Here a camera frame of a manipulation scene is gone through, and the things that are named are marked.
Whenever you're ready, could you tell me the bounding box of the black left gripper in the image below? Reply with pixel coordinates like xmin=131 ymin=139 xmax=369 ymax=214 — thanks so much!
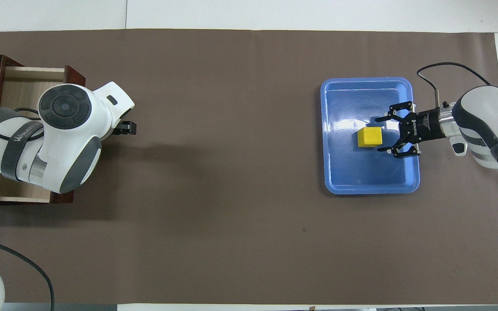
xmin=115 ymin=121 xmax=138 ymax=136

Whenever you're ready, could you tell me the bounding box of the brown table mat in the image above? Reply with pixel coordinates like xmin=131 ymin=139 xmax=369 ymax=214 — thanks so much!
xmin=0 ymin=28 xmax=498 ymax=305

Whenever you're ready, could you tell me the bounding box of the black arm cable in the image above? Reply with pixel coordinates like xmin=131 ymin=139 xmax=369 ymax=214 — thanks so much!
xmin=416 ymin=62 xmax=498 ymax=260
xmin=0 ymin=107 xmax=55 ymax=311

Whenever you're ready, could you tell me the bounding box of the blue plastic tray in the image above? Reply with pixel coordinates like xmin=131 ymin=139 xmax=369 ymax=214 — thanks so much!
xmin=320 ymin=77 xmax=421 ymax=195

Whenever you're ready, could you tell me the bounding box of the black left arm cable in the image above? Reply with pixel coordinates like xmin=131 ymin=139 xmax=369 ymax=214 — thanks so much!
xmin=0 ymin=107 xmax=55 ymax=311

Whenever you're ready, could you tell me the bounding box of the wooden drawer light interior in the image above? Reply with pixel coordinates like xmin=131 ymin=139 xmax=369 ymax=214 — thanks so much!
xmin=0 ymin=65 xmax=86 ymax=204

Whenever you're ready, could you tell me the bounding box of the yellow cube block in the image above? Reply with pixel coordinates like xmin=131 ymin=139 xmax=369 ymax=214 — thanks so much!
xmin=358 ymin=127 xmax=383 ymax=148

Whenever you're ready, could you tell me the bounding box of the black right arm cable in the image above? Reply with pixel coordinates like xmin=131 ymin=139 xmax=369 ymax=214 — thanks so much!
xmin=416 ymin=62 xmax=498 ymax=260

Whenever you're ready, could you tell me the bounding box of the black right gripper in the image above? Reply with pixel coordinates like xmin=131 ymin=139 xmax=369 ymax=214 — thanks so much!
xmin=375 ymin=101 xmax=441 ymax=159

